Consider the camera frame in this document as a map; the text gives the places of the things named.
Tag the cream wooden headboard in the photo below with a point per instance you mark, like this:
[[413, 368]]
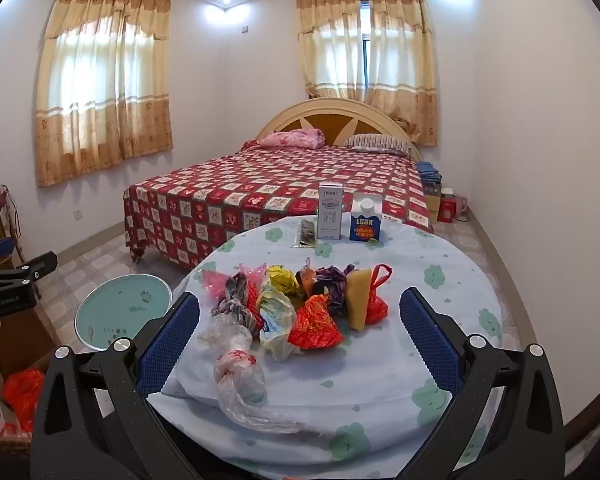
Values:
[[330, 120]]

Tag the round teal stool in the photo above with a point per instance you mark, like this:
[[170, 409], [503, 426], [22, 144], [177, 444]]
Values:
[[122, 310]]

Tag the red box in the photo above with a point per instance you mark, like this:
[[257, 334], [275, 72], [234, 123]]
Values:
[[446, 210]]

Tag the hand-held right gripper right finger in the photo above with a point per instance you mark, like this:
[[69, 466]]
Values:
[[430, 335]]

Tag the grey striped wrapper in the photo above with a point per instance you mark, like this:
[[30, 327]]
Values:
[[235, 295]]

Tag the brown cardboard box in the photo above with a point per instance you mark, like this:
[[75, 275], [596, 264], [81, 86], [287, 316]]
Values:
[[432, 200]]

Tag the purple foil wrapper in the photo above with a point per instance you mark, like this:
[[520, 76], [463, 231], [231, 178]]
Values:
[[337, 285]]

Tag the dark snack packet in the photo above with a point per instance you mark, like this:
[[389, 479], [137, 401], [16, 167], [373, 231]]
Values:
[[306, 234]]

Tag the beige patterned curtain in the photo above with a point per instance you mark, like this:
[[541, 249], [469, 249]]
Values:
[[330, 45], [105, 85], [405, 60]]

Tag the striped pillow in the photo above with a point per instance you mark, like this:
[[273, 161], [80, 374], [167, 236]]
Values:
[[377, 143]]

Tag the white milk carton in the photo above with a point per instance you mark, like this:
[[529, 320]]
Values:
[[330, 212]]

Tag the red foil wrapper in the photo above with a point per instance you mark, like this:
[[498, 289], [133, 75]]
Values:
[[315, 327]]

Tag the pink clear plastic bag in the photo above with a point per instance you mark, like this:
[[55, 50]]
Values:
[[212, 282]]

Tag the yellow sponge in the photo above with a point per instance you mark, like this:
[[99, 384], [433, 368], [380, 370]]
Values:
[[360, 300]]

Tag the blue carton white cap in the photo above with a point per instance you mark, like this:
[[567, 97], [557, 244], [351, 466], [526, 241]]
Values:
[[366, 225]]

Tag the yellow white plastic bag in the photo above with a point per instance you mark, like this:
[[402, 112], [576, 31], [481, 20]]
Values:
[[275, 320]]

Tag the window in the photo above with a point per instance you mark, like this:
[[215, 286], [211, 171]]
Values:
[[365, 50]]

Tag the gold yellow wrapper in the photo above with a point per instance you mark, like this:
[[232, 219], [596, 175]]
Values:
[[285, 280]]

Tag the wooden cabinet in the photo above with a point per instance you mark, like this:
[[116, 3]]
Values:
[[10, 330]]

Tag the clear plastic bag red print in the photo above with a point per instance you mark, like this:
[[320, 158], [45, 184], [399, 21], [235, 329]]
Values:
[[237, 370]]

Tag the orange wrapper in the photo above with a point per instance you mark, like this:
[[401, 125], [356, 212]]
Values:
[[305, 280]]

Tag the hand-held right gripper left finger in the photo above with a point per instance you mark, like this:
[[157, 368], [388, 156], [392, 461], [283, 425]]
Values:
[[172, 342]]

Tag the pink pillow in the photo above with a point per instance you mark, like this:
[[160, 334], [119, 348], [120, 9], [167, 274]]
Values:
[[292, 139]]

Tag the bed with red patterned cover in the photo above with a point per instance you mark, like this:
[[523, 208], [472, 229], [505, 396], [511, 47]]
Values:
[[260, 185]]

